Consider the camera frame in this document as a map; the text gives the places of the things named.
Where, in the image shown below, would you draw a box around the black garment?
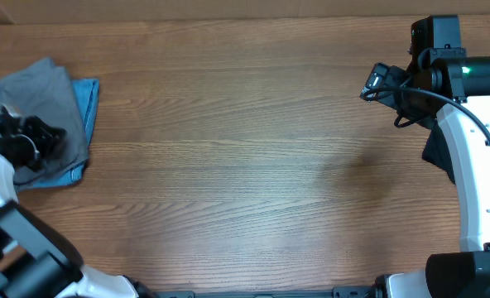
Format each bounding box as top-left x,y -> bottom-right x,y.
422,123 -> 455,184

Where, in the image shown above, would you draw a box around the grey shorts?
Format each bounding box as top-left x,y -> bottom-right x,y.
0,58 -> 89,186

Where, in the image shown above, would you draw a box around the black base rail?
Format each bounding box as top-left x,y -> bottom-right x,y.
153,276 -> 388,298

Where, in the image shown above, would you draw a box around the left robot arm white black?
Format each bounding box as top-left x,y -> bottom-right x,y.
0,113 -> 154,298

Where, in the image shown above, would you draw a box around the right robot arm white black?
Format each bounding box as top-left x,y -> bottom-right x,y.
361,56 -> 490,297

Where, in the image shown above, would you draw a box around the folded blue denim garment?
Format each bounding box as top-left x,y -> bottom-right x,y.
15,79 -> 99,192

